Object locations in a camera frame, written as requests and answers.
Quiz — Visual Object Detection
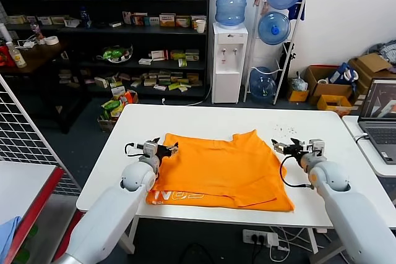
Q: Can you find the bowl with green packets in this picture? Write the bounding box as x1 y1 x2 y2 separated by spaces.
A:
97 43 134 64

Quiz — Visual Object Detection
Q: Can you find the white charger with cable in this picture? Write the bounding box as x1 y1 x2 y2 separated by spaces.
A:
15 38 37 50

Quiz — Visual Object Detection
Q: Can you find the blue bag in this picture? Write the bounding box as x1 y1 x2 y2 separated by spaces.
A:
329 62 359 86

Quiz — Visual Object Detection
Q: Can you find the small orange cardboard box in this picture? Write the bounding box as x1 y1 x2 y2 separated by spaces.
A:
286 88 310 103

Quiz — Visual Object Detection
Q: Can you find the blue drink bottle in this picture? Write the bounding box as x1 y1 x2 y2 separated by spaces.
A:
80 6 92 29

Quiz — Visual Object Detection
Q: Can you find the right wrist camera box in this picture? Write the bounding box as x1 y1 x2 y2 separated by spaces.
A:
308 138 327 156

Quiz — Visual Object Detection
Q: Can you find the red framed cart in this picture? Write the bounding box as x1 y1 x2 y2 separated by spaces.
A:
0 160 84 264

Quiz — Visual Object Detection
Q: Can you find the orange snack bag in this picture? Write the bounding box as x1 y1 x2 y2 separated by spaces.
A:
118 89 140 105

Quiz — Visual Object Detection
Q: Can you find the large open cardboard box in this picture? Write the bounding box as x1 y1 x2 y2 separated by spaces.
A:
304 65 354 106

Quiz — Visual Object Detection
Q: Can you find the red packet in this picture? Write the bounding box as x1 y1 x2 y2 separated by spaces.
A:
0 44 16 67

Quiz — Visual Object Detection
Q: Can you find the grey plastic bag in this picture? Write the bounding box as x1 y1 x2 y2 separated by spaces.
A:
291 71 309 92

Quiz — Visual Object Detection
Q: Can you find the orange t-shirt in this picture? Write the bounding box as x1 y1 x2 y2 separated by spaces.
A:
145 129 295 213

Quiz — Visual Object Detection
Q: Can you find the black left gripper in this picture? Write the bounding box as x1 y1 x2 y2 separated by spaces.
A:
152 137 180 166

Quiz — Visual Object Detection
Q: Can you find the dark blue hanging cloth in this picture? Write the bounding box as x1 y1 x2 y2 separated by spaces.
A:
287 0 307 20

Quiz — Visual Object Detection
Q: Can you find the white power strip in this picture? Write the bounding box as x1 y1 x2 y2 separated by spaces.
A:
243 229 279 248

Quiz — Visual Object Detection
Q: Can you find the white floor cable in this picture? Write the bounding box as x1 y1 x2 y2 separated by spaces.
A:
161 82 214 107

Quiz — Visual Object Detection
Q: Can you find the green snack bag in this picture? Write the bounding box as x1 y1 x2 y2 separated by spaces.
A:
101 99 125 119

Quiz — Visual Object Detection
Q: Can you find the white jug rack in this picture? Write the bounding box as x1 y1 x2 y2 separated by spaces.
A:
243 0 307 106

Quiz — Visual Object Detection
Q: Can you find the white red medicine box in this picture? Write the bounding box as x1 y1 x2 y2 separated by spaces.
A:
150 49 170 61

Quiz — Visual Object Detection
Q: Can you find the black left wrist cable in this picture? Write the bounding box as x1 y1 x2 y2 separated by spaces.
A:
124 142 146 157

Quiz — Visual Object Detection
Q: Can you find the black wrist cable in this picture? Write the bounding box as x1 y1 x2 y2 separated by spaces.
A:
279 154 315 189
124 142 146 157

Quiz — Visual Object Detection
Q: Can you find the cardboard snack box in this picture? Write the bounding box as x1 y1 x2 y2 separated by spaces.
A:
98 114 120 133

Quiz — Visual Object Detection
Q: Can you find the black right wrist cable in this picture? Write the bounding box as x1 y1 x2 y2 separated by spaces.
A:
279 154 315 189

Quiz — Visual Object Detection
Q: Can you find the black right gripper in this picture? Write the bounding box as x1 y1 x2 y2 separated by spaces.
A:
271 137 309 161

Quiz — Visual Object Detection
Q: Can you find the yellow cardboard box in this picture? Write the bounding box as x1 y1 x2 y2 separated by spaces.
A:
317 94 354 117

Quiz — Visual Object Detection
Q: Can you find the big closed cardboard box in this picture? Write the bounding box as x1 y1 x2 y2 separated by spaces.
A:
348 53 396 104

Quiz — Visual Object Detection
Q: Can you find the light blue cloth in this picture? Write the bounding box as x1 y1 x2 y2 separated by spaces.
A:
0 216 23 264

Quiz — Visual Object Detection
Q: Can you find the yellow juice bottle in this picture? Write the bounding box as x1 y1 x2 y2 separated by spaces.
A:
6 41 28 69

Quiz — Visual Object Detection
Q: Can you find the grey laptop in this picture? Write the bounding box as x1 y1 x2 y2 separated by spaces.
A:
357 78 396 165

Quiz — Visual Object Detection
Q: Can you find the white water dispenser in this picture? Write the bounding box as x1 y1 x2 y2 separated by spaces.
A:
212 22 249 104

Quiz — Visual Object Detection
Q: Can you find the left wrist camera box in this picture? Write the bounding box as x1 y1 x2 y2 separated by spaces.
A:
142 140 159 157

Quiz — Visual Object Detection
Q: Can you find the pink hanging item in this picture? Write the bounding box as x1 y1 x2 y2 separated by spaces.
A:
253 0 269 17

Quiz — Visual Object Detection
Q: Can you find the dark wooden table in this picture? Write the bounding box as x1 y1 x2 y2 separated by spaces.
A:
0 39 90 135

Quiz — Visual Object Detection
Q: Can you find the pile of clothes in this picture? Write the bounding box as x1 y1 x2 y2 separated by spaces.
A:
367 40 396 64

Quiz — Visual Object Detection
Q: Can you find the white wire grid panel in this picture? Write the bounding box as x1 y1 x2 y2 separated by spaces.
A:
0 72 82 197

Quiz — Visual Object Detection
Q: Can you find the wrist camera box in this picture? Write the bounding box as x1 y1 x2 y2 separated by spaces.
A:
308 138 327 156
142 140 159 157

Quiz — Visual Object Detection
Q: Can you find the black shelving unit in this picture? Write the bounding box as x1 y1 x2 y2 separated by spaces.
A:
0 0 211 101

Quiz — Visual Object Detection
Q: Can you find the black folded tripod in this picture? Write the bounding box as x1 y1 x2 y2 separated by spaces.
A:
280 41 297 79

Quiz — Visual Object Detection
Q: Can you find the yellow white medicine box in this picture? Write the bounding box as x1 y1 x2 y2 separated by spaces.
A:
159 13 176 27

